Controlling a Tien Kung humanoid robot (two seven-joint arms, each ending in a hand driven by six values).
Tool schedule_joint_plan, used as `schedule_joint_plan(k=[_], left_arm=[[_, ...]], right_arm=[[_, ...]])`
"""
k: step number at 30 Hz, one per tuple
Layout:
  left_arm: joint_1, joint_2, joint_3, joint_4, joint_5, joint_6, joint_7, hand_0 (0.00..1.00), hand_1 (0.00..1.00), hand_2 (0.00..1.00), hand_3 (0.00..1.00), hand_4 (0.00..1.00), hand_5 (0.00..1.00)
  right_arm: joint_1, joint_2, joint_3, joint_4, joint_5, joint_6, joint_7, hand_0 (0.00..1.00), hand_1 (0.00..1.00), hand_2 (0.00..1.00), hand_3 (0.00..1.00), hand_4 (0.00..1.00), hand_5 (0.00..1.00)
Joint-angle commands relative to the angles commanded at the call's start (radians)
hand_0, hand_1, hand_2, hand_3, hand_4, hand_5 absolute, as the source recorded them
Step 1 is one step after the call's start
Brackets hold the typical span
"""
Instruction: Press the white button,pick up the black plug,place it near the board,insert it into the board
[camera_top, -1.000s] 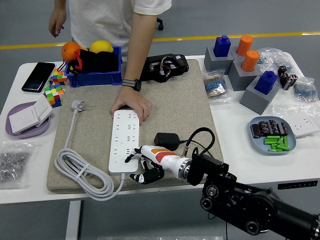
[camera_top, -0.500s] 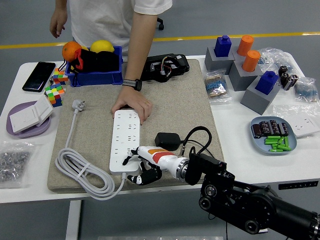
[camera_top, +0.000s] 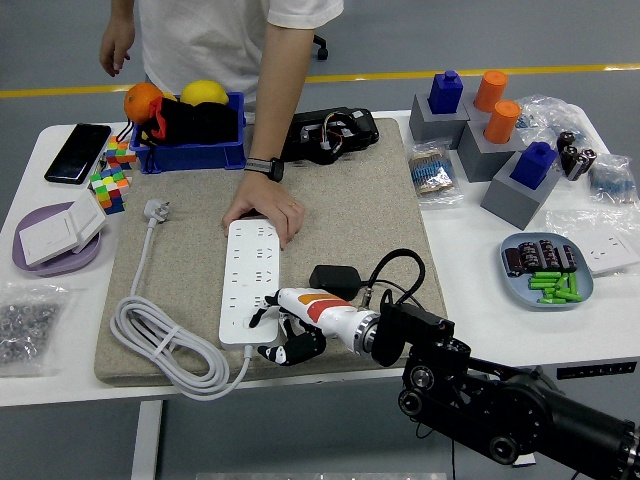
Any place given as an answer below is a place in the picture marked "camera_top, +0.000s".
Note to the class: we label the black smartphone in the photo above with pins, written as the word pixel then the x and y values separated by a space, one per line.
pixel 77 155

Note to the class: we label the person's left hand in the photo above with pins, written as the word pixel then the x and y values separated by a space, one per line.
pixel 265 197

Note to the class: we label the black table control panel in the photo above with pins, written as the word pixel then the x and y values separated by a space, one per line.
pixel 590 371

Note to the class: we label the blue-grey plate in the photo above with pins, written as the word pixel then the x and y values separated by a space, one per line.
pixel 522 292

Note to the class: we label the large clear bag of resistors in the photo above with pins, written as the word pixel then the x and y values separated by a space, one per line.
pixel 550 117

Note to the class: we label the small yellow fruit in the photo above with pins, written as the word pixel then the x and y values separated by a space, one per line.
pixel 169 96

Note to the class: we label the purple plate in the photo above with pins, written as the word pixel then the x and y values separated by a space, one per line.
pixel 60 268

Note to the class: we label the dark brown capacitor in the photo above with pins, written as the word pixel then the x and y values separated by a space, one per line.
pixel 529 256
pixel 567 257
pixel 547 255
pixel 512 262

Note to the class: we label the black office chair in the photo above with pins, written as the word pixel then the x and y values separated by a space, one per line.
pixel 322 51

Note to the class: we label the small colourful puzzle cube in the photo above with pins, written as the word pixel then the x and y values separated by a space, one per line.
pixel 119 152

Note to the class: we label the person's right hand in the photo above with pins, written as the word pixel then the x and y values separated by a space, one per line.
pixel 117 47

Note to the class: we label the bag of taped resistors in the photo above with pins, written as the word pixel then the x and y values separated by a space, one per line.
pixel 430 172

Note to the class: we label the white table leg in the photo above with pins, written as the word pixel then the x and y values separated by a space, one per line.
pixel 525 461
pixel 146 440

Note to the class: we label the large colourful puzzle cube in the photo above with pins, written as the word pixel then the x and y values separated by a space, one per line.
pixel 110 192

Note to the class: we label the person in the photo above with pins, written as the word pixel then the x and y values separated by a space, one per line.
pixel 200 40

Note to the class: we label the bag of metal nuts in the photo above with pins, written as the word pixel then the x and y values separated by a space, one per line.
pixel 25 325

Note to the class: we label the pile of green cylinders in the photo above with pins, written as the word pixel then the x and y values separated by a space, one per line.
pixel 555 289

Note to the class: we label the black plug adapter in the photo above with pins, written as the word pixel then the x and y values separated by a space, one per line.
pixel 332 280

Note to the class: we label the white wall socket in bag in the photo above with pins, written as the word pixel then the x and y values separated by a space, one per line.
pixel 607 252

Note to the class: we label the bag of black capacitors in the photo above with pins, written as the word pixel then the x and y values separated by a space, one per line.
pixel 572 155

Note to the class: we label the black wrist watch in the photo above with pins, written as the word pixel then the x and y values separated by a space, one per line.
pixel 272 169

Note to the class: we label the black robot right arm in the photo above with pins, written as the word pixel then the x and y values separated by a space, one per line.
pixel 500 400

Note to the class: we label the plain black cloth pouch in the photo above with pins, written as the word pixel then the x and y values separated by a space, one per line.
pixel 215 122

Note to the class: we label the white power strip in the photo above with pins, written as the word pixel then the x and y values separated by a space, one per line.
pixel 250 270

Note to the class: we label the small white switch panel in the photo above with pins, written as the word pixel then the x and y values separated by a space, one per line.
pixel 87 220

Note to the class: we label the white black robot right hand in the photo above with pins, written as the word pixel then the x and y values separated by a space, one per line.
pixel 325 310

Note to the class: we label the orange cylinder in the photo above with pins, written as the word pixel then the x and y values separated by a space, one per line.
pixel 490 90
pixel 501 122

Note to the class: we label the large white switch panel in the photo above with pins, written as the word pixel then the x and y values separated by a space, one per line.
pixel 47 240

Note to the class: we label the grey block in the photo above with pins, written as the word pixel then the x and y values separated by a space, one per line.
pixel 480 160
pixel 430 125
pixel 510 205
pixel 470 114

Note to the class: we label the blue plastic bin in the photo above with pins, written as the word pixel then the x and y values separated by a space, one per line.
pixel 200 157

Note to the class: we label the person's right forearm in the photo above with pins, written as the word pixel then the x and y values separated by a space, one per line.
pixel 122 10

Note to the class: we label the small clear bag of resistors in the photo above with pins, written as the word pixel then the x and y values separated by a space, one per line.
pixel 612 182

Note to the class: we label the blue square peg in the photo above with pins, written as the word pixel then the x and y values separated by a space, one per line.
pixel 445 92
pixel 532 167

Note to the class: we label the black pouch with red lining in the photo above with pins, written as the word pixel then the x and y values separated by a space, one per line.
pixel 172 122

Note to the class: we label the grey-brown mat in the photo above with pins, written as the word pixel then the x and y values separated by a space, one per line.
pixel 350 210

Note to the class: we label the person's left forearm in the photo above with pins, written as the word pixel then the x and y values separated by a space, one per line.
pixel 277 100

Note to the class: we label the orange fruit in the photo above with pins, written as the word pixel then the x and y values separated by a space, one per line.
pixel 137 102

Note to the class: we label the large yellow lemon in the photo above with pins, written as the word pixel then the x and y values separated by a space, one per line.
pixel 202 92

